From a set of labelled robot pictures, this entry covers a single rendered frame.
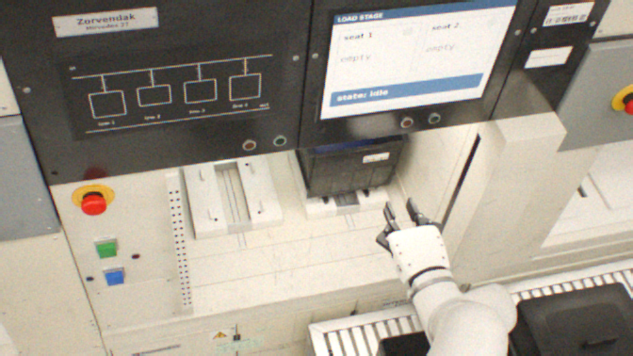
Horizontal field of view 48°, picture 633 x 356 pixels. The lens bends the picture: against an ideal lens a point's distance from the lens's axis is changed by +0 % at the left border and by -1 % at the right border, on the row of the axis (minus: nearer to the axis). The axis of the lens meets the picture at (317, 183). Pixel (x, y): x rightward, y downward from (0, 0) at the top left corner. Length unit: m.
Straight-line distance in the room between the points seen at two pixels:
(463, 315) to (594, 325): 0.92
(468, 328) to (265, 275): 0.85
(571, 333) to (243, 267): 0.77
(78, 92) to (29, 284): 0.50
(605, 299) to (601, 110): 0.58
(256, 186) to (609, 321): 0.89
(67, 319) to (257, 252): 0.45
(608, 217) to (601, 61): 0.75
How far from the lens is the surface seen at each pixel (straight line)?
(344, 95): 1.11
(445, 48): 1.11
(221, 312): 1.61
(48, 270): 1.37
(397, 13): 1.03
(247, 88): 1.05
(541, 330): 1.73
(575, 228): 1.91
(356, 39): 1.03
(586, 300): 1.82
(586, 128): 1.44
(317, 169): 1.60
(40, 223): 1.23
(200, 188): 1.75
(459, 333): 0.88
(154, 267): 1.41
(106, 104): 1.03
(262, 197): 1.74
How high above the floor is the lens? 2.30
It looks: 52 degrees down
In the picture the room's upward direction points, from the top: 8 degrees clockwise
